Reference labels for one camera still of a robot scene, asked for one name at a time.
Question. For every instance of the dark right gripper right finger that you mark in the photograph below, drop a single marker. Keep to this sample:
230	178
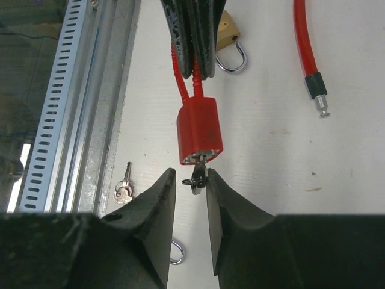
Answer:
252	248

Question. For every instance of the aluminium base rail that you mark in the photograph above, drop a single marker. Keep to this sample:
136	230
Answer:
88	138

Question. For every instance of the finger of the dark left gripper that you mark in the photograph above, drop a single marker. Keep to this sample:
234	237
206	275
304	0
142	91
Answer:
177	17
204	18

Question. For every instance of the red thin-cable padlock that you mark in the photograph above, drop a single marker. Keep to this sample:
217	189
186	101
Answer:
198	126

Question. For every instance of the silver keys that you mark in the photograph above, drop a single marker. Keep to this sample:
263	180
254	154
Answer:
199	177

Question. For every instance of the thick red cable lock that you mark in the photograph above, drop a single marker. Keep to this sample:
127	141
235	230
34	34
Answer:
312	76

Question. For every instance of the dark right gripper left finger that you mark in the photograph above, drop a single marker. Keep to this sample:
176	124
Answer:
127	248

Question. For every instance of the white slotted cable duct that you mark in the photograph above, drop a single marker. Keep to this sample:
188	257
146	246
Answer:
41	165

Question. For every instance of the small brass long-shackle padlock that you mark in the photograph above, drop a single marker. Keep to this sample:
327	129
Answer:
124	193

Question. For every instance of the medium brass padlock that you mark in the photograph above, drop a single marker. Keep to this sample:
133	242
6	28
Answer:
228	34

